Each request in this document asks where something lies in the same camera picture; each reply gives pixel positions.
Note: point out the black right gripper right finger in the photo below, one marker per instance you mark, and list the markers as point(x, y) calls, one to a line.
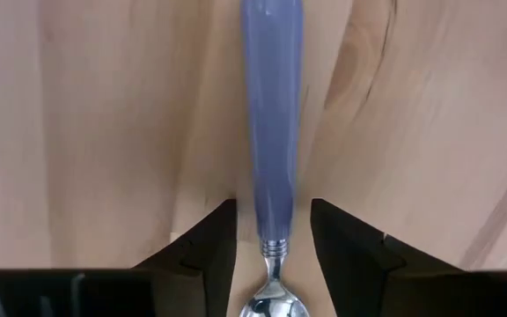
point(412, 295)

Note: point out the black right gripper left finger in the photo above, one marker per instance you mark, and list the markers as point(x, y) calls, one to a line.
point(104, 295)

